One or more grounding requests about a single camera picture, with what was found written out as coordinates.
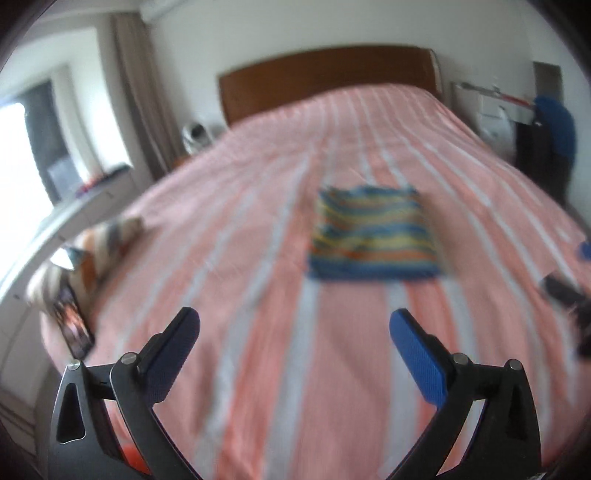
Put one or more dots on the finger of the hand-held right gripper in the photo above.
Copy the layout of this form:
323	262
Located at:
565	290
585	250

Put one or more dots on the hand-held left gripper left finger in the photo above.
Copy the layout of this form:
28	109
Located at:
173	350

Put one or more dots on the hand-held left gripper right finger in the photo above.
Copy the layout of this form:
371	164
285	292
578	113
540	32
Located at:
422	355

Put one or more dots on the multicolour striped knit sweater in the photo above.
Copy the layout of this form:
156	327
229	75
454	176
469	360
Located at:
374	230

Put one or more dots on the clothes rack bar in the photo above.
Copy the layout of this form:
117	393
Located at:
496	93

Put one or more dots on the dark hanging garment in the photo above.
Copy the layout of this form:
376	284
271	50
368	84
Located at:
538	157

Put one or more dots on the dark tablet screen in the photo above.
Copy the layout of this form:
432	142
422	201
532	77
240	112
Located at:
71	321

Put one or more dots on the orange object under gripper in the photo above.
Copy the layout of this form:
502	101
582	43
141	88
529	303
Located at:
134	459

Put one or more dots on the striped orange grey pillow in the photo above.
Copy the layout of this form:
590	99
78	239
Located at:
99	249

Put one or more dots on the pink white striped bedsheet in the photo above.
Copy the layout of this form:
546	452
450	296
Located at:
258	230

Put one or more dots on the white hanging bag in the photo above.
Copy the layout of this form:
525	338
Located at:
496	127

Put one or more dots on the small white fan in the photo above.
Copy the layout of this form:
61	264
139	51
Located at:
196	136

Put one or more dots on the beige curtain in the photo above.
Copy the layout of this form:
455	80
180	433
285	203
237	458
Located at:
138	97

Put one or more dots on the brown wooden headboard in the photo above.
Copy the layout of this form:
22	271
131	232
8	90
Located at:
323	78

